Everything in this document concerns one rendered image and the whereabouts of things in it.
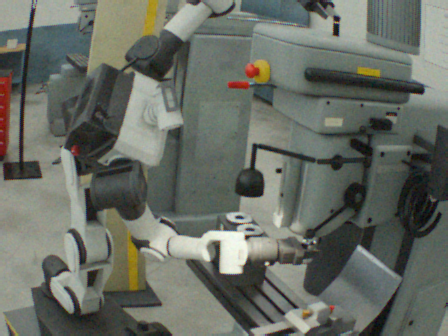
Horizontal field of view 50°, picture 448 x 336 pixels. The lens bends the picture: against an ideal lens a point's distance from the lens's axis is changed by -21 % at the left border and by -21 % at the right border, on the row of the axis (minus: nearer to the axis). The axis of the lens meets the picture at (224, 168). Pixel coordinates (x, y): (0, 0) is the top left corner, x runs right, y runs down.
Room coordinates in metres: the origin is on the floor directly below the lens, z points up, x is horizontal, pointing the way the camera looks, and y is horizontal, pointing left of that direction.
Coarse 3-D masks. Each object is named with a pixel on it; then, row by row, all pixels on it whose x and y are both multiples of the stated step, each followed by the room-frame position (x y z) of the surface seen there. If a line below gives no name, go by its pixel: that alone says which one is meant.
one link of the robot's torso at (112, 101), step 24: (96, 72) 1.55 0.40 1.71; (120, 72) 1.58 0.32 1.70; (96, 96) 1.48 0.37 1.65; (120, 96) 1.54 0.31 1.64; (144, 96) 1.59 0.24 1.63; (72, 120) 1.57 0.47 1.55; (96, 120) 1.45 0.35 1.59; (120, 120) 1.50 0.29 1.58; (144, 120) 1.55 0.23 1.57; (72, 144) 1.54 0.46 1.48; (96, 144) 1.52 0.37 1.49; (120, 144) 1.47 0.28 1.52; (144, 144) 1.51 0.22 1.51; (144, 168) 1.53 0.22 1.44
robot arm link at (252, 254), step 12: (228, 240) 1.46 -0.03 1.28; (240, 240) 1.47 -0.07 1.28; (252, 240) 1.48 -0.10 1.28; (216, 252) 1.51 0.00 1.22; (228, 252) 1.44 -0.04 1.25; (240, 252) 1.45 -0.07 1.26; (252, 252) 1.45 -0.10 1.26; (228, 264) 1.43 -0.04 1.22; (240, 264) 1.43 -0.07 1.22; (252, 264) 1.45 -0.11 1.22
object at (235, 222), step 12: (228, 216) 1.91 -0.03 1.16; (240, 216) 1.93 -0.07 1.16; (216, 228) 1.93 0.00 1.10; (228, 228) 1.84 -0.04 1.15; (240, 228) 1.82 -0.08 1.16; (252, 228) 1.83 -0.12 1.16; (228, 276) 1.78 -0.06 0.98; (240, 276) 1.75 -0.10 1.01; (252, 276) 1.76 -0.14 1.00; (264, 276) 1.78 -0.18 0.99
